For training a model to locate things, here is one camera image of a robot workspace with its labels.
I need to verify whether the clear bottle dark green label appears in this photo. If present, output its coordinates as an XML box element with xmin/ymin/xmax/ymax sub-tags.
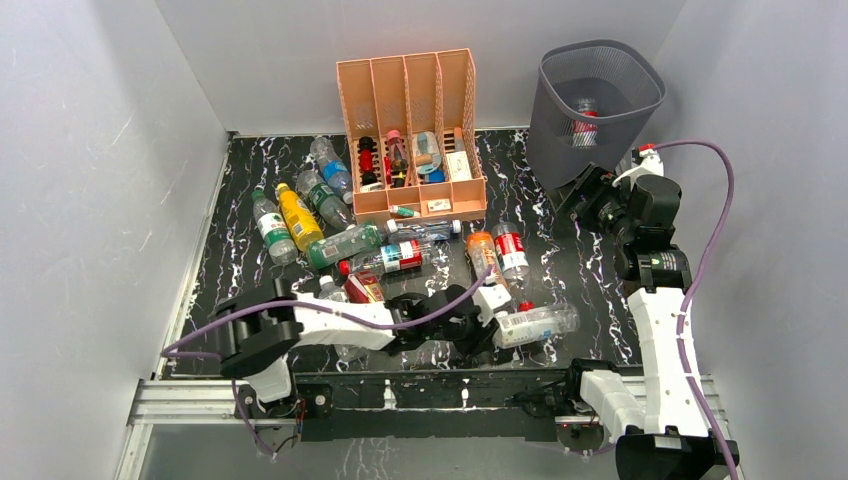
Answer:
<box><xmin>296</xmin><ymin>170</ymin><xmax>355</xmax><ymax>231</ymax></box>

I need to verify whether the red black dumbbell toy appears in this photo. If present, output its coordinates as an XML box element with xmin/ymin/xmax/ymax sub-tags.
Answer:
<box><xmin>357</xmin><ymin>136</ymin><xmax>377</xmax><ymax>187</ymax></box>

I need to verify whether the clear bottle red blue label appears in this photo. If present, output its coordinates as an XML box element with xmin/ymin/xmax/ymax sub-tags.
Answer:
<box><xmin>338</xmin><ymin>240</ymin><xmax>435</xmax><ymax>276</ymax></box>

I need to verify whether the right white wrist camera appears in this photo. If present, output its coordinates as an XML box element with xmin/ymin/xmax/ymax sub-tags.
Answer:
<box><xmin>612</xmin><ymin>143</ymin><xmax>665</xmax><ymax>187</ymax></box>

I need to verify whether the green white tube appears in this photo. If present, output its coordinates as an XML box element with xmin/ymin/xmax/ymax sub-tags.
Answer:
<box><xmin>389</xmin><ymin>205</ymin><xmax>421</xmax><ymax>218</ymax></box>

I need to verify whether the red label cola bottle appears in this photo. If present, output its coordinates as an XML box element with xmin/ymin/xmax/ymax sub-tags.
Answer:
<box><xmin>492</xmin><ymin>222</ymin><xmax>535</xmax><ymax>312</ymax></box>

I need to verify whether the clear bottle green cap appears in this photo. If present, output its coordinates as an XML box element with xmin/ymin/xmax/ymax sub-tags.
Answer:
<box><xmin>251</xmin><ymin>189</ymin><xmax>298</xmax><ymax>266</ymax></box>

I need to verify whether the red label bottle red cap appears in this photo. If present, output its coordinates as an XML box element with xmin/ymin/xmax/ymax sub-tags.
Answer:
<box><xmin>572</xmin><ymin>98</ymin><xmax>598</xmax><ymax>149</ymax></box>

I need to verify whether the blue round object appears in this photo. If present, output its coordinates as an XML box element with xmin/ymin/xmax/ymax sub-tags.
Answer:
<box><xmin>424</xmin><ymin>170</ymin><xmax>445</xmax><ymax>184</ymax></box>

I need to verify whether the orange drink bottle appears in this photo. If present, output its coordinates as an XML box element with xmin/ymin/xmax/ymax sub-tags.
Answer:
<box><xmin>466</xmin><ymin>231</ymin><xmax>507</xmax><ymax>287</ymax></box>

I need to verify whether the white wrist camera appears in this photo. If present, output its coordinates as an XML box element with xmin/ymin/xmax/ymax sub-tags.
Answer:
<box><xmin>612</xmin><ymin>143</ymin><xmax>665</xmax><ymax>187</ymax></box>
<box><xmin>472</xmin><ymin>283</ymin><xmax>512</xmax><ymax>323</ymax></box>

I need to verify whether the peach desk organizer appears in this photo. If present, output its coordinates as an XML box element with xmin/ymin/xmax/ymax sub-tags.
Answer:
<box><xmin>336</xmin><ymin>48</ymin><xmax>488</xmax><ymax>222</ymax></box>

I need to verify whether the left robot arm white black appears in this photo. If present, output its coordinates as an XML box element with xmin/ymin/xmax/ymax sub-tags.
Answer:
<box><xmin>214</xmin><ymin>283</ymin><xmax>511</xmax><ymax>416</ymax></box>

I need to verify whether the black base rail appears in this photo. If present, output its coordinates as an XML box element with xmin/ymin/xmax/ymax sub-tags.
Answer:
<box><xmin>295</xmin><ymin>368</ymin><xmax>607</xmax><ymax>450</ymax></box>

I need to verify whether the gold red tea bottle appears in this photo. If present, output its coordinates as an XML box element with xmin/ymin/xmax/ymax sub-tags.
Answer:
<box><xmin>343</xmin><ymin>271</ymin><xmax>385</xmax><ymax>304</ymax></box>

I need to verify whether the pink cap small bottle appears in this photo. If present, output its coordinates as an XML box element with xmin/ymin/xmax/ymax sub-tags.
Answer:
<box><xmin>387</xmin><ymin>130</ymin><xmax>408</xmax><ymax>188</ymax></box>

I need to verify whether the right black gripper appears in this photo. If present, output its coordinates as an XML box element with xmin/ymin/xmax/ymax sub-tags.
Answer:
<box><xmin>545</xmin><ymin>162</ymin><xmax>636</xmax><ymax>244</ymax></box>

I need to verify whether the clear water bottle white cap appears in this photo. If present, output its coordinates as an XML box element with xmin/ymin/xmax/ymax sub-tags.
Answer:
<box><xmin>318</xmin><ymin>275</ymin><xmax>368</xmax><ymax>363</ymax></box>

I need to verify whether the small white box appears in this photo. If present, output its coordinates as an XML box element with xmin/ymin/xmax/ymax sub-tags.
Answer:
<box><xmin>427</xmin><ymin>198</ymin><xmax>452</xmax><ymax>213</ymax></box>

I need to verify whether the green tinted bottle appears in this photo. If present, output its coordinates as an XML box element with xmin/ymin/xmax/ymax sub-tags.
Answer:
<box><xmin>306</xmin><ymin>221</ymin><xmax>387</xmax><ymax>269</ymax></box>

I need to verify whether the white carton box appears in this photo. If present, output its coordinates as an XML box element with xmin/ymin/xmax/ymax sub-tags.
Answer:
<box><xmin>444</xmin><ymin>151</ymin><xmax>473</xmax><ymax>181</ymax></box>

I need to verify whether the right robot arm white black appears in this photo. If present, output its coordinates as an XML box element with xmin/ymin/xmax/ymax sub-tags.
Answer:
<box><xmin>562</xmin><ymin>165</ymin><xmax>740</xmax><ymax>479</ymax></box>

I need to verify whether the clear bottle white label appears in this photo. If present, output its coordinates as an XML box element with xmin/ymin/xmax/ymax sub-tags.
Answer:
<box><xmin>492</xmin><ymin>303</ymin><xmax>580</xmax><ymax>349</ymax></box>

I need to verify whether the grey mesh waste bin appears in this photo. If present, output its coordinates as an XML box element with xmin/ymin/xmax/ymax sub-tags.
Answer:
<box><xmin>526</xmin><ymin>39</ymin><xmax>666</xmax><ymax>192</ymax></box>

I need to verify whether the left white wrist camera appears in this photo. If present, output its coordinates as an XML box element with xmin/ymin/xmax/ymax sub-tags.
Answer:
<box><xmin>472</xmin><ymin>283</ymin><xmax>512</xmax><ymax>323</ymax></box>

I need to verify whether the yellow juice bottle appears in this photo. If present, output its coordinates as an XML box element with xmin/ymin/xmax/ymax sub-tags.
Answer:
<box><xmin>276</xmin><ymin>183</ymin><xmax>324</xmax><ymax>252</ymax></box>

